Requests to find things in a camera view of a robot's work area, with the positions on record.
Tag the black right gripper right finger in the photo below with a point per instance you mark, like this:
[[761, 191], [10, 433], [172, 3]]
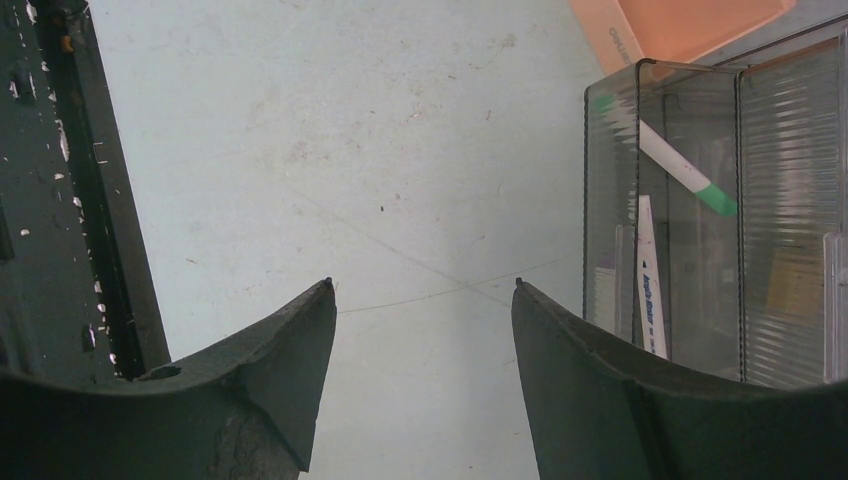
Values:
[[601, 408]]

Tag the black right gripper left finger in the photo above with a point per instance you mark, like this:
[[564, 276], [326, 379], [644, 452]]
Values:
[[245, 407]]

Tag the grey transparent drawer unit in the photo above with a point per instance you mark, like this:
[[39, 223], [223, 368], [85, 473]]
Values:
[[769, 127]]

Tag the white marker green cap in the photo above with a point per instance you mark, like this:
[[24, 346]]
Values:
[[668, 157]]

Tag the white marker purple cap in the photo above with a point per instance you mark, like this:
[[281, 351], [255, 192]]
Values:
[[604, 293]]

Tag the long beige eraser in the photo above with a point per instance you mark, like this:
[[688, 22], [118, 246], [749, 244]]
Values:
[[795, 287]]

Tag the orange plastic desk organizer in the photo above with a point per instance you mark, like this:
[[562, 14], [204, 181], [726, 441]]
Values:
[[623, 32]]

